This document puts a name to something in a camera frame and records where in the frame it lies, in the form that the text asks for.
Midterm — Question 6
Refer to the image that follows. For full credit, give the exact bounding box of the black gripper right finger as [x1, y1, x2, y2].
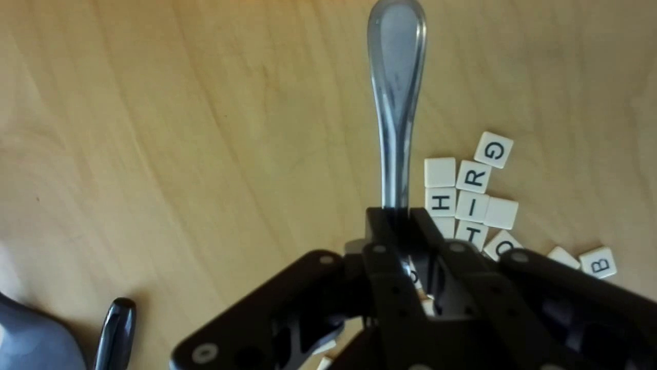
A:
[364, 209, 657, 370]

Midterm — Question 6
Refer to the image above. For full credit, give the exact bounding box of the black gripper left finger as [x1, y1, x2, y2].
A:
[171, 250, 368, 370]

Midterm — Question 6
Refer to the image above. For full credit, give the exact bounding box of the white scrabble tile pile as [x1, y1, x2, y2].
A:
[422, 129, 621, 283]

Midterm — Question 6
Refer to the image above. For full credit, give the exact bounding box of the silver butter knife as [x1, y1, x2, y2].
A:
[368, 0, 428, 211]

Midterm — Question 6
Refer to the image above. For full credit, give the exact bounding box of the grey metal spatula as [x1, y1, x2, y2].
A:
[0, 295, 87, 370]

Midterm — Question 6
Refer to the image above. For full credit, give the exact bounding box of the black handled small knife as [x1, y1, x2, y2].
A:
[94, 298, 137, 370]

